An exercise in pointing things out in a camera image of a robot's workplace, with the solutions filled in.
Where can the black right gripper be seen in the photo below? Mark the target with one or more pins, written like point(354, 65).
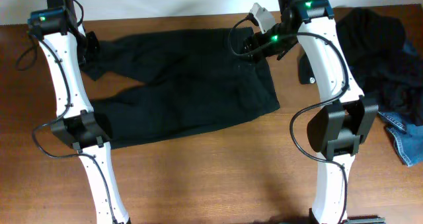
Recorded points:
point(263, 47)

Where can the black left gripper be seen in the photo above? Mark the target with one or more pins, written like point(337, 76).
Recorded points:
point(91, 42)

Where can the black pants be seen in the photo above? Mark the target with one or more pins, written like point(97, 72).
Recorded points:
point(190, 82)

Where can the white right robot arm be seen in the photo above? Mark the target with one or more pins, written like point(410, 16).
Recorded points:
point(344, 116)

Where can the black garment pile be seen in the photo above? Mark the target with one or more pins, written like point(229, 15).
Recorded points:
point(373, 47)

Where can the blue denim jeans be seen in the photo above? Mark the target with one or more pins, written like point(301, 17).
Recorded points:
point(407, 137)

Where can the black metal rail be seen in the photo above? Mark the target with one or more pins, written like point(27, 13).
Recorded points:
point(365, 220)

